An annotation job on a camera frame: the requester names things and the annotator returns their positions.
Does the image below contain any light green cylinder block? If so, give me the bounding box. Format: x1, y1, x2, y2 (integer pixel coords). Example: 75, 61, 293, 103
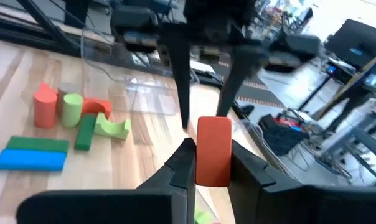
62, 93, 84, 128

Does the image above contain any red arch block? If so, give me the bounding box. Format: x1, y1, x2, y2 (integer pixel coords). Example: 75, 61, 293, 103
81, 98, 112, 121

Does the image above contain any red cylinder block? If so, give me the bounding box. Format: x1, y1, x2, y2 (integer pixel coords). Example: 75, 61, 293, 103
33, 82, 59, 129

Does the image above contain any blue long block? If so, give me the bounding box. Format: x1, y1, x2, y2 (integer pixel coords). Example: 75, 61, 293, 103
0, 148, 68, 172

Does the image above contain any red long block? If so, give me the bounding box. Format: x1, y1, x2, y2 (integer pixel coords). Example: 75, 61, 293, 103
195, 116, 233, 188

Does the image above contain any light green arch block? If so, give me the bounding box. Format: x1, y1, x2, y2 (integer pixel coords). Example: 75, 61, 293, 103
93, 112, 132, 141

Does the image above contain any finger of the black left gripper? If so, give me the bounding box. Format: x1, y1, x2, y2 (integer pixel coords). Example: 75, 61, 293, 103
215, 45, 269, 118
158, 24, 192, 130

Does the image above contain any green long block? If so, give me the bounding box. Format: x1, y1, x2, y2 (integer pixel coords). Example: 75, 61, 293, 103
74, 113, 98, 151
6, 135, 70, 154

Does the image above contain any black monitor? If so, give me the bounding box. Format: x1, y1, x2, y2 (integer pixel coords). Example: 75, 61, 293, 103
324, 18, 376, 71

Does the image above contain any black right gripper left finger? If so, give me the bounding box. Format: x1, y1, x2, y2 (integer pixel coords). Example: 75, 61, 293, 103
16, 137, 197, 224

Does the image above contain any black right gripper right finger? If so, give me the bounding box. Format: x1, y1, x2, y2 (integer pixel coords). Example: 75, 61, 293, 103
227, 139, 376, 224

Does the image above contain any black crate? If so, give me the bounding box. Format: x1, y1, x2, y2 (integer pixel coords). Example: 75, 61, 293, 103
258, 113, 310, 156

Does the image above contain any orange striped floor mat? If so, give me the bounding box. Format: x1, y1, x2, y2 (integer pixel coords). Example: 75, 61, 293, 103
219, 60, 288, 108

